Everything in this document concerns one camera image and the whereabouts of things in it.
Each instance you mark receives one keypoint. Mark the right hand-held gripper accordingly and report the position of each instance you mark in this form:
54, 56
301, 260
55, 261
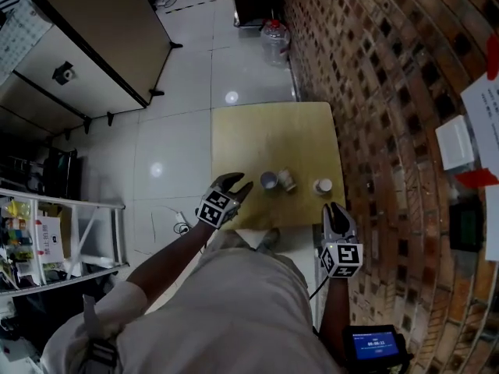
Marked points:
343, 257

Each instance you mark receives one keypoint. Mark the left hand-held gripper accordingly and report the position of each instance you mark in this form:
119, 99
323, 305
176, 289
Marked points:
214, 210

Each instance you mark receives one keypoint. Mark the white paper cup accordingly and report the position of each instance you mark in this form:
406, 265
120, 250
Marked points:
323, 186
286, 179
269, 181

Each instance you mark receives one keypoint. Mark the person's right forearm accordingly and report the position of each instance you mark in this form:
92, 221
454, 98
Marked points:
335, 310

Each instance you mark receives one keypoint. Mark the person's left forearm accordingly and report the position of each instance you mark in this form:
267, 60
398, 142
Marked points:
167, 263

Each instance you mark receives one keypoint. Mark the person's beige trousers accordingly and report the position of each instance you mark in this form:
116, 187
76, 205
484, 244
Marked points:
222, 244

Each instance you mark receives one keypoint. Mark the person's grey shoe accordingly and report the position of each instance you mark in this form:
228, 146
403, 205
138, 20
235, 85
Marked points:
269, 240

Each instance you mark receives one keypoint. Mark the white power strip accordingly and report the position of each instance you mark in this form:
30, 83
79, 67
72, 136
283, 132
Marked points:
180, 216

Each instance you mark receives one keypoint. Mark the black device blue screen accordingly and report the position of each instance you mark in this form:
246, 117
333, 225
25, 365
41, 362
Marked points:
376, 347

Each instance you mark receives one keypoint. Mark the person's white shirt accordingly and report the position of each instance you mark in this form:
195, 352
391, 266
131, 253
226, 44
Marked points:
218, 318

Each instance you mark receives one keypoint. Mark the red tape strip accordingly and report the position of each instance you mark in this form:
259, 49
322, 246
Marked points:
477, 177
493, 57

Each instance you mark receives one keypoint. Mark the clear water jug red cap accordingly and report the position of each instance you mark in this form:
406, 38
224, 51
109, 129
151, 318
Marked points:
274, 45

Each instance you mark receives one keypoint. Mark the blank white paper sheet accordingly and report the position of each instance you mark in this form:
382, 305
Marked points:
492, 224

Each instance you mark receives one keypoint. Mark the white metal shelf rack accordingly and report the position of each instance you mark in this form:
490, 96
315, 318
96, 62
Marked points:
78, 205

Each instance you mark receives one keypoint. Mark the white paper notice with text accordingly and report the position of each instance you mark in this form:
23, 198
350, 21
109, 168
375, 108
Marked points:
483, 111

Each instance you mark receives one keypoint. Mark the white sign red print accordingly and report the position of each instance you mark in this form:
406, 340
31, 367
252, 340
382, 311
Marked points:
48, 240

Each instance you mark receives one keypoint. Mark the brown partition panel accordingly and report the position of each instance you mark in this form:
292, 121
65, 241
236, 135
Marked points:
109, 25

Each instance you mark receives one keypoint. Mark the small black birdhouse box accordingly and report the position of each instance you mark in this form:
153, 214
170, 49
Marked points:
63, 73

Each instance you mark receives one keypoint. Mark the pile of colourful small items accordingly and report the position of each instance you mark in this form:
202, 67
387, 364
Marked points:
15, 224

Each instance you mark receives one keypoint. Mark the patterned white sheet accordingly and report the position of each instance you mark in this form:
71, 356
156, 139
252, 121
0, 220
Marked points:
21, 37

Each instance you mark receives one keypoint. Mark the black wall display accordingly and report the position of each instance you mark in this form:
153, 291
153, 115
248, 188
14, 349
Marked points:
466, 228

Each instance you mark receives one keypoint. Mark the white wall switch box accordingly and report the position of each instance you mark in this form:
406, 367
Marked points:
454, 142

